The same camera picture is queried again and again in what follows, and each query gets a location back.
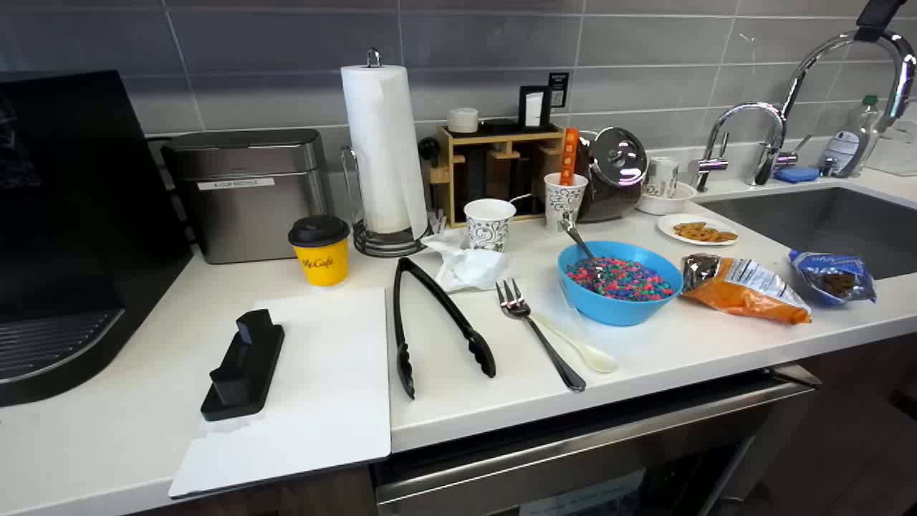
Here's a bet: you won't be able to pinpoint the blue plastic bowl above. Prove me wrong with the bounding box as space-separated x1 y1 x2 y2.
556 238 685 329

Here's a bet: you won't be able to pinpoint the crumpled white napkin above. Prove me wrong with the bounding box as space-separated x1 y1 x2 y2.
417 232 515 295

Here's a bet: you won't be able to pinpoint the short patterned paper cup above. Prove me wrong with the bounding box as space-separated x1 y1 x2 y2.
460 195 519 255

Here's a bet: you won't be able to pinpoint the black plastic tongs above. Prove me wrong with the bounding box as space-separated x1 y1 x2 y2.
390 255 499 401

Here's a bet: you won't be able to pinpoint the metal paper towel holder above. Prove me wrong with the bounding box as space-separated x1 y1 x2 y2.
349 46 430 262

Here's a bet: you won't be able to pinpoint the wooden pod organizer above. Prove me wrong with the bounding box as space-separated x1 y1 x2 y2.
425 120 568 229

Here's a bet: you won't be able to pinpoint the tall patterned paper cup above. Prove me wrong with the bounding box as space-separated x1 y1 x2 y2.
541 170 589 232

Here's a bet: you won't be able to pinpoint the metal fork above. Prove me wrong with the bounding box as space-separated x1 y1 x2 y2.
492 276 589 395

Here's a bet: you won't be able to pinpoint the yellow cup with black lid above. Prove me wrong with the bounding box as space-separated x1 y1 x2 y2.
286 213 354 289

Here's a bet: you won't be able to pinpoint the white paper towel roll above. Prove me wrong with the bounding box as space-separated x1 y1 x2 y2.
339 64 430 238

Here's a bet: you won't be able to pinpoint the small white cup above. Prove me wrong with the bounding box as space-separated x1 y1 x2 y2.
445 104 481 134

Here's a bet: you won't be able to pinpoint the orange stick item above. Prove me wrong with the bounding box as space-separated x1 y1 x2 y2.
556 127 581 189

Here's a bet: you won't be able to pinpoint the white plastic spoon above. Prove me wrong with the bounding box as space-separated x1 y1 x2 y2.
529 311 621 379

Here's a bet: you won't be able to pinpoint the colorful candy sprinkles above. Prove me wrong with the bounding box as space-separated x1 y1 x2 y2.
568 255 677 304

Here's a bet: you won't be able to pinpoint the dark round coffee machine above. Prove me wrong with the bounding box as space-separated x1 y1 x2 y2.
575 123 652 228

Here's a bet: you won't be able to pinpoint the white cutting board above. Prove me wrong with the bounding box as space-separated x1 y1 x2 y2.
167 283 396 503

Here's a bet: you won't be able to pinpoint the small white plate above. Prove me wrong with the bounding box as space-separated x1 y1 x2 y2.
652 213 743 249

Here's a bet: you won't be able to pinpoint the stainless steel bin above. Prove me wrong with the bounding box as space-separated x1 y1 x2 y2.
158 130 334 266

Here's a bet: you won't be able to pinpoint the stainless steel dishwasher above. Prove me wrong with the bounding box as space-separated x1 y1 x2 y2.
373 364 826 516

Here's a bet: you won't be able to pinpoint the black plastic block holder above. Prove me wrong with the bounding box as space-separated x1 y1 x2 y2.
198 306 286 425

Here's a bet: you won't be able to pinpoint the brown snack pieces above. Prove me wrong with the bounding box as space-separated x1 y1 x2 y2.
670 222 740 245

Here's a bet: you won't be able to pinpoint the orange snack bag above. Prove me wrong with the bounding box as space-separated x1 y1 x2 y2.
677 252 814 326

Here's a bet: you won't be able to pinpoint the small chrome faucet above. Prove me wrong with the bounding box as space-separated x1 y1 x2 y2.
694 101 789 195

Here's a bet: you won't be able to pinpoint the blue sponge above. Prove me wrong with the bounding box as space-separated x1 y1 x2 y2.
770 164 822 186

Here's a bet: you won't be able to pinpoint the stainless steel sink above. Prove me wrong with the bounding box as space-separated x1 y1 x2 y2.
698 183 917 281

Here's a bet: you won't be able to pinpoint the blue snack bag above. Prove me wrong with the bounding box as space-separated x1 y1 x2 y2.
789 249 879 311

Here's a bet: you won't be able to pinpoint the large black appliance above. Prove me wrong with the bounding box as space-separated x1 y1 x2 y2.
0 70 195 410

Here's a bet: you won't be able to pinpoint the clear soap bottle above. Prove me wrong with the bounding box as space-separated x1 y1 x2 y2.
816 93 883 182

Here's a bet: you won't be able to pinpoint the tall chrome faucet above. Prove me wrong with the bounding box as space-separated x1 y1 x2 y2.
777 27 917 182

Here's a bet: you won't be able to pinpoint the small black picture frame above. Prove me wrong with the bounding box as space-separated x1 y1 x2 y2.
515 83 552 132

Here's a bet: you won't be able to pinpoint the black wall outlet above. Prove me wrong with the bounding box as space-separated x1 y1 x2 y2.
548 70 574 113

